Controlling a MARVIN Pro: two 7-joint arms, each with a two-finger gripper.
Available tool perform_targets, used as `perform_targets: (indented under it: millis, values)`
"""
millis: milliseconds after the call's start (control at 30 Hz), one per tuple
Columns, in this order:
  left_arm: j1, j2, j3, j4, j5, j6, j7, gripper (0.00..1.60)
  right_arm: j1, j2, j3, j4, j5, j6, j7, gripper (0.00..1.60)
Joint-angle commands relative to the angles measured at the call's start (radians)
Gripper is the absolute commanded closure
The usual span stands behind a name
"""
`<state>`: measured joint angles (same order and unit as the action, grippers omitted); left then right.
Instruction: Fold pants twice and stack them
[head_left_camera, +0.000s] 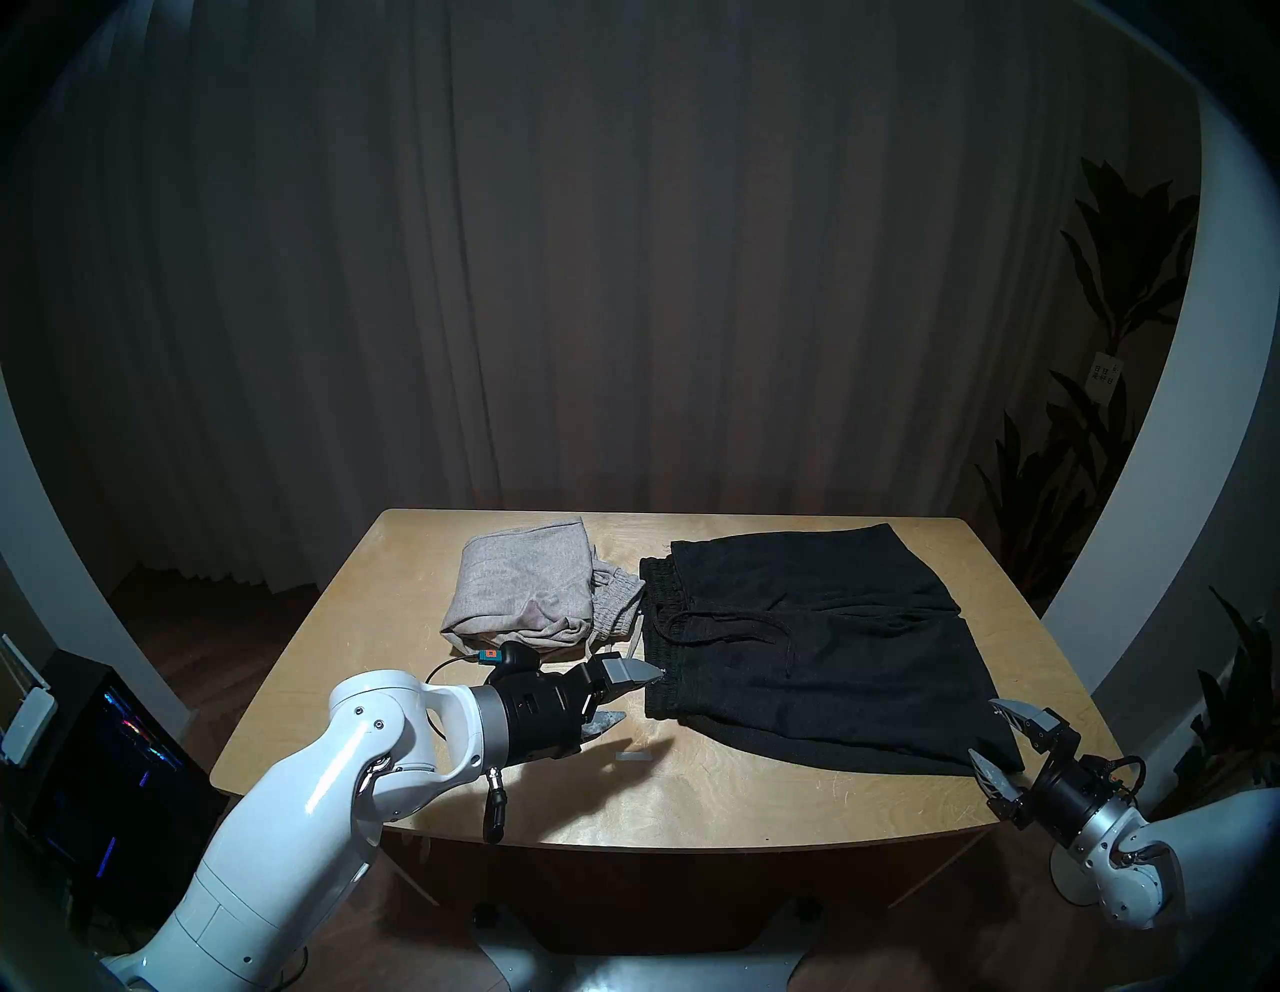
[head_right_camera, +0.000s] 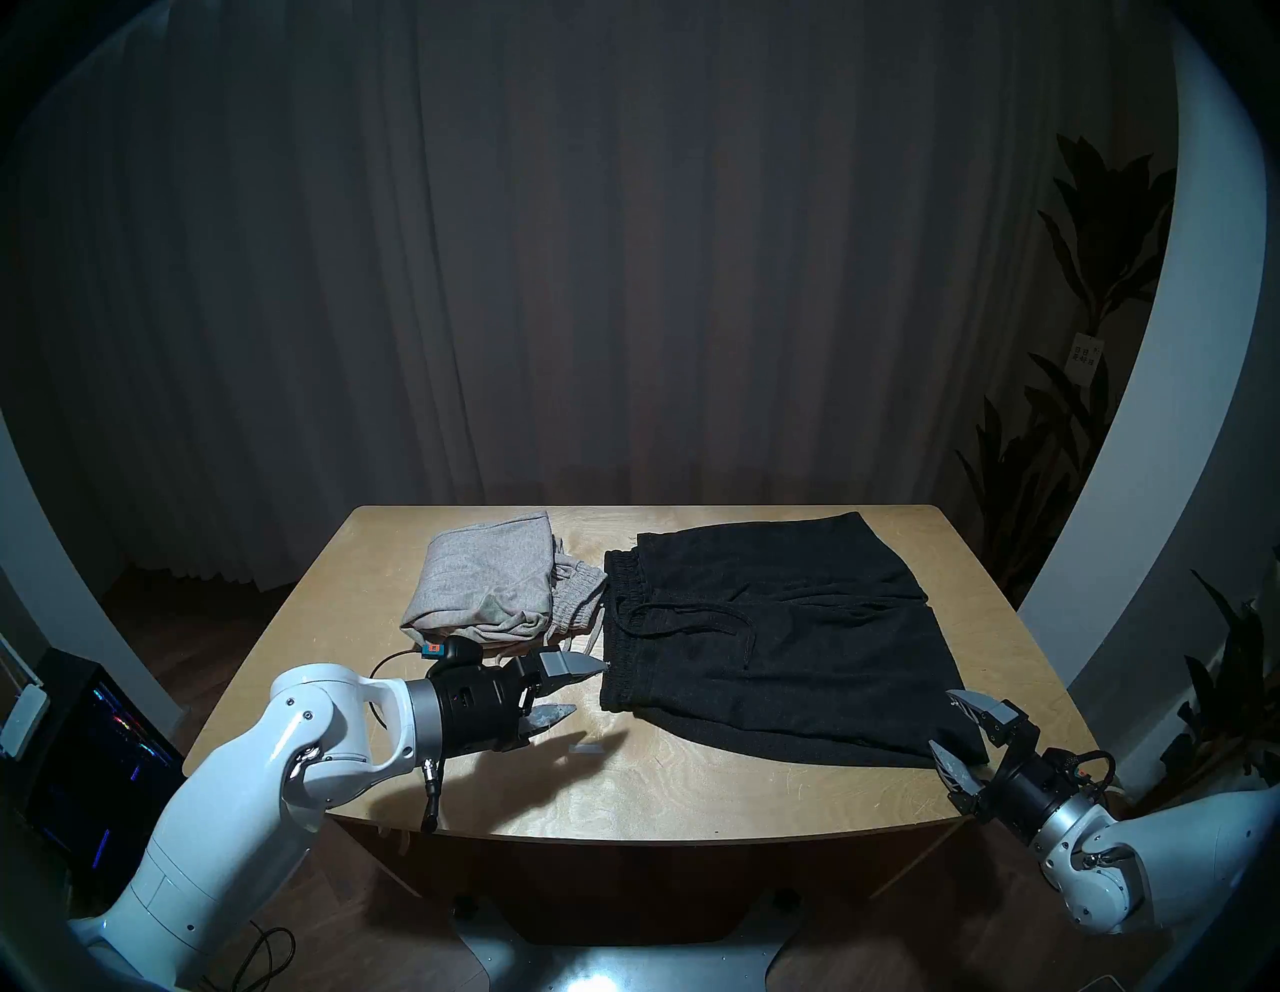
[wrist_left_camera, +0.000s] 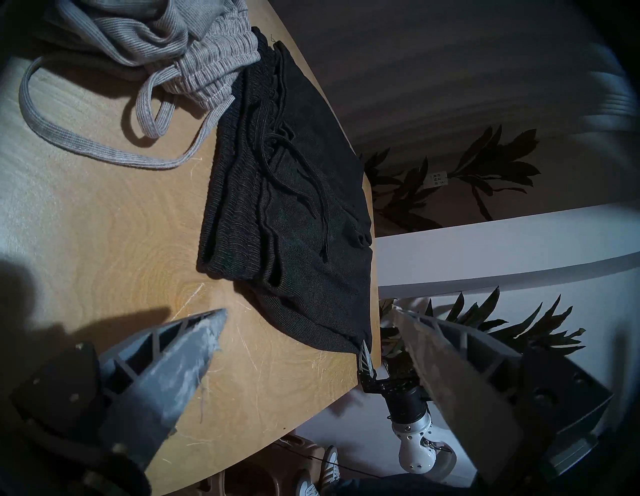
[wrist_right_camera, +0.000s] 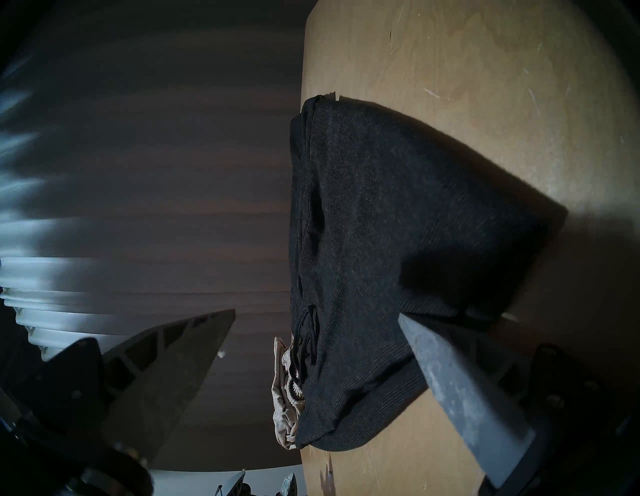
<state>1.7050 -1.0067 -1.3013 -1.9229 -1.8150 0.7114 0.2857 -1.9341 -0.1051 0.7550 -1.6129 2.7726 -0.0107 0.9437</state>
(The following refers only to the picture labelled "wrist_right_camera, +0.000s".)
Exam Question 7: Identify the black drawstring pants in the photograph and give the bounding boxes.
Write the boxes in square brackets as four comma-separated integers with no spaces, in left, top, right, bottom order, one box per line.
[288,94,569,452]

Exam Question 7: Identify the grey drawstring pants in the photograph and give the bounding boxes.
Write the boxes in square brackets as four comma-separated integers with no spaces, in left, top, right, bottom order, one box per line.
[271,336,307,451]

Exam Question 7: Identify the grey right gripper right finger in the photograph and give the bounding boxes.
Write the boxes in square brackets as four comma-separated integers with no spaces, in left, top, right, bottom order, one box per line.
[397,313,622,490]

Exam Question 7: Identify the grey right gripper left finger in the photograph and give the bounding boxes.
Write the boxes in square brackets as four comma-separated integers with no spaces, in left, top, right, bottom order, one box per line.
[0,309,237,467]

